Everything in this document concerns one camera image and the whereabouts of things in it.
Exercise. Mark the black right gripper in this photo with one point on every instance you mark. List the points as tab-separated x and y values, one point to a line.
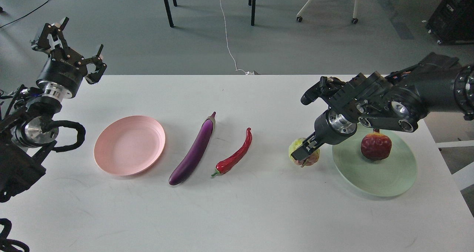
329	128

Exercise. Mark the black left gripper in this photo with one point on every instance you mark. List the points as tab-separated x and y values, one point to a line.
61	68

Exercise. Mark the yellow-green custard apple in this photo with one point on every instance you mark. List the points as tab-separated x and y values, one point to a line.
312	159

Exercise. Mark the red pomegranate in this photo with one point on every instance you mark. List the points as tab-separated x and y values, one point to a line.
376	146

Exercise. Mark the purple eggplant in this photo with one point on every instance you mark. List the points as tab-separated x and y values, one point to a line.
189	163

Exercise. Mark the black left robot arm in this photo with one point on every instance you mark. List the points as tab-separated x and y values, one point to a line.
28	131

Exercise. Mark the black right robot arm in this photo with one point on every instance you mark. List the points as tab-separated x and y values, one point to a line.
396	102

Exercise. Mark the light green plate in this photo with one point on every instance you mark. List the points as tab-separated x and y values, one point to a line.
389	177

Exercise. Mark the red chili pepper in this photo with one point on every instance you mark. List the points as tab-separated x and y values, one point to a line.
227	164

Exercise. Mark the pink plate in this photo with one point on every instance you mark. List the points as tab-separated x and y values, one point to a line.
129	145

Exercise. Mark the black equipment case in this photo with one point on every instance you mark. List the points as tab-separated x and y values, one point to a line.
453	22

